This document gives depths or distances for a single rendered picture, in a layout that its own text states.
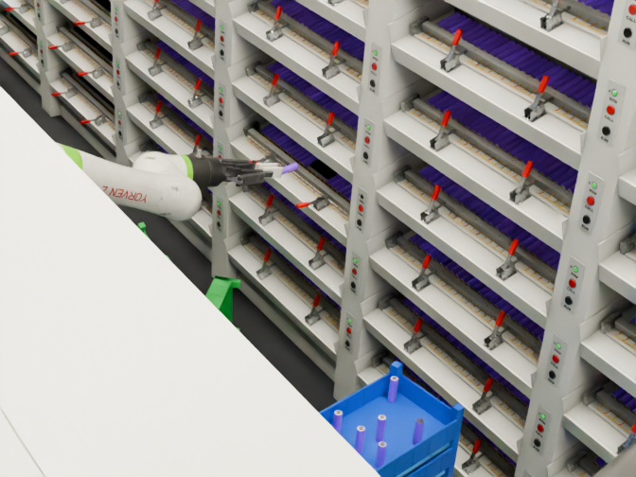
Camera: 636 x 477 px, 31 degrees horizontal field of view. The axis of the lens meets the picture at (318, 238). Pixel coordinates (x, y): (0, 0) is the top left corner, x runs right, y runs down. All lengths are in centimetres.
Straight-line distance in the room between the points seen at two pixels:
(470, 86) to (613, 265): 49
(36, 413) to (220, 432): 9
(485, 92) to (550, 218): 30
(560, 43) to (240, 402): 170
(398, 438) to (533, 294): 42
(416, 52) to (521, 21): 37
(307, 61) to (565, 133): 91
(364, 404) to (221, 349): 189
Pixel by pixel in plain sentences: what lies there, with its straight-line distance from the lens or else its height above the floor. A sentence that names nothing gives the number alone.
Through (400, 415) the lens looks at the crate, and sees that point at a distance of 251.
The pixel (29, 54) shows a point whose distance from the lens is 493.
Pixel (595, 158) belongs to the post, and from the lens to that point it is 222.
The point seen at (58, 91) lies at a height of 15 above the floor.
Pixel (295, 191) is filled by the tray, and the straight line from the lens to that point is 316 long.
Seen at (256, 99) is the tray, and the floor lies 73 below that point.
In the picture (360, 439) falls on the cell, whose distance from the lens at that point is 238.
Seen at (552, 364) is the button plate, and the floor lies 63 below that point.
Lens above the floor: 212
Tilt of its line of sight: 32 degrees down
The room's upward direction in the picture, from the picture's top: 4 degrees clockwise
